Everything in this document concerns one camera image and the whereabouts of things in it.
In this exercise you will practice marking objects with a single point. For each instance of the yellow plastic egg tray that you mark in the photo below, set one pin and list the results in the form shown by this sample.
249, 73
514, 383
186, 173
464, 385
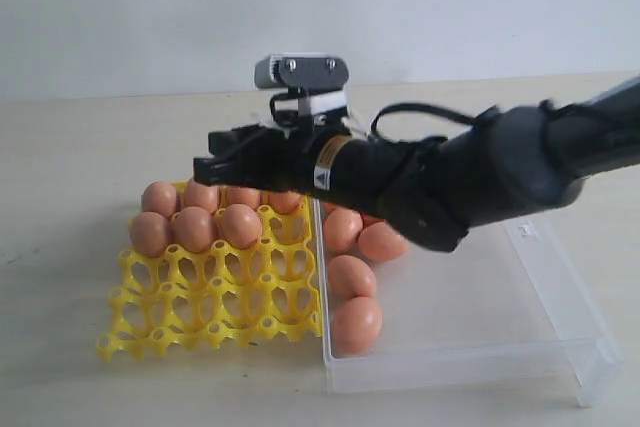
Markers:
224, 294

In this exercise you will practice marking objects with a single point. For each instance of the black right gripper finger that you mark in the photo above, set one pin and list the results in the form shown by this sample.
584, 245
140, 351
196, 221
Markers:
220, 170
222, 142

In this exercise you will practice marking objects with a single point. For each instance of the clear plastic storage box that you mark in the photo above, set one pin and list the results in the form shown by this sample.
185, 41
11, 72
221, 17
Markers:
507, 304

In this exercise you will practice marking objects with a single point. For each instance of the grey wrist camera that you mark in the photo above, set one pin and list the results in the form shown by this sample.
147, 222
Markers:
319, 72

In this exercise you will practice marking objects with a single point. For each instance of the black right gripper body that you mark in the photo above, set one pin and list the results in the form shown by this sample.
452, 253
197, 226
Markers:
327, 165

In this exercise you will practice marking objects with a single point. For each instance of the brown egg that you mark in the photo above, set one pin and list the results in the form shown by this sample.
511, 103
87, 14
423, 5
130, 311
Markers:
355, 325
150, 234
284, 203
240, 226
341, 229
242, 195
349, 276
194, 229
162, 198
380, 243
199, 195

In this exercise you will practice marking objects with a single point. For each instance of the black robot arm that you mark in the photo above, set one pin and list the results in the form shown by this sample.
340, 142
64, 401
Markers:
506, 164

